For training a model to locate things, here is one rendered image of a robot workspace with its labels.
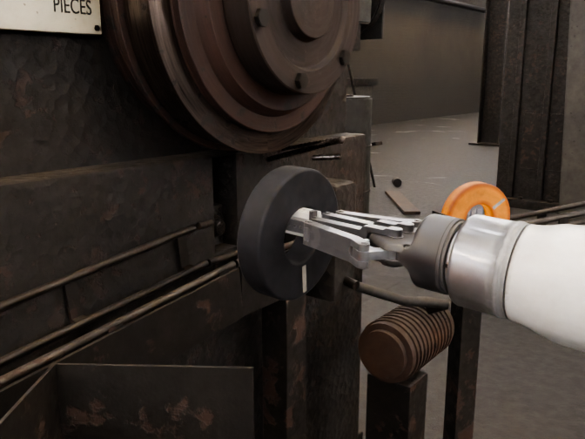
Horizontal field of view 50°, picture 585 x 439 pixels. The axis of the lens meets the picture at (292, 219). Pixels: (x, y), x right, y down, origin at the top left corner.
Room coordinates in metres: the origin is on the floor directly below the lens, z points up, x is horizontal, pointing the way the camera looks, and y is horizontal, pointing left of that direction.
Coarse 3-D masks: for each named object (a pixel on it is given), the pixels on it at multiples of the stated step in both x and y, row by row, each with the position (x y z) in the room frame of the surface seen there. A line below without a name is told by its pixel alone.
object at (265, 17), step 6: (258, 12) 0.87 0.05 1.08; (264, 12) 0.87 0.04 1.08; (258, 18) 0.86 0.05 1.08; (264, 18) 0.87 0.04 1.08; (258, 24) 0.87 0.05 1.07; (264, 24) 0.87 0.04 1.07; (342, 54) 1.03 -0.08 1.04; (348, 54) 1.04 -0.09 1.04; (342, 60) 1.03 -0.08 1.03; (348, 60) 1.04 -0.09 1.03; (300, 78) 0.94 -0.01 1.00; (306, 78) 0.95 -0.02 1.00; (300, 84) 0.94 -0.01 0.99; (306, 84) 0.95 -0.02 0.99
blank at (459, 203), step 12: (456, 192) 1.30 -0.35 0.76; (468, 192) 1.29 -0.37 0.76; (480, 192) 1.30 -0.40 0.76; (492, 192) 1.31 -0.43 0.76; (444, 204) 1.31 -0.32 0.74; (456, 204) 1.29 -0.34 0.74; (468, 204) 1.29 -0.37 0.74; (480, 204) 1.31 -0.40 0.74; (492, 204) 1.31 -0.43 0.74; (504, 204) 1.32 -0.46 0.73; (456, 216) 1.29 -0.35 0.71; (492, 216) 1.32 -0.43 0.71; (504, 216) 1.32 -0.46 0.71
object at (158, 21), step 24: (144, 0) 0.84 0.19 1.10; (168, 0) 0.86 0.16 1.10; (144, 24) 0.86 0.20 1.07; (168, 24) 0.86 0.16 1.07; (144, 48) 0.88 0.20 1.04; (168, 48) 0.86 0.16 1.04; (144, 72) 0.90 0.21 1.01; (168, 72) 0.86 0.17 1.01; (168, 96) 0.90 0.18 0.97; (192, 96) 0.89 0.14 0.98; (192, 120) 0.90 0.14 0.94; (216, 120) 0.93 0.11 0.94; (312, 120) 1.12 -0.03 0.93; (240, 144) 0.97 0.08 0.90; (264, 144) 1.01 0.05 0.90; (288, 144) 1.07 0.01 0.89
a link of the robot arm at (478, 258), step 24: (480, 216) 0.57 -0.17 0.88; (456, 240) 0.54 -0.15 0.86; (480, 240) 0.53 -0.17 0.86; (504, 240) 0.52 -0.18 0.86; (456, 264) 0.53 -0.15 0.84; (480, 264) 0.52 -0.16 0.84; (504, 264) 0.51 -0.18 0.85; (456, 288) 0.54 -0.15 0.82; (480, 288) 0.52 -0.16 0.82; (504, 312) 0.52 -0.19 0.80
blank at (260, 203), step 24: (288, 168) 0.69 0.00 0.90; (264, 192) 0.66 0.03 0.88; (288, 192) 0.67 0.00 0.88; (312, 192) 0.70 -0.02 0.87; (264, 216) 0.64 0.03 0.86; (288, 216) 0.67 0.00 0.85; (240, 240) 0.65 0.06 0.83; (264, 240) 0.64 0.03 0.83; (240, 264) 0.65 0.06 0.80; (264, 264) 0.64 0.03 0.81; (288, 264) 0.67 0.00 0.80; (312, 264) 0.71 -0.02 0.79; (264, 288) 0.65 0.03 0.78; (288, 288) 0.68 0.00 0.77
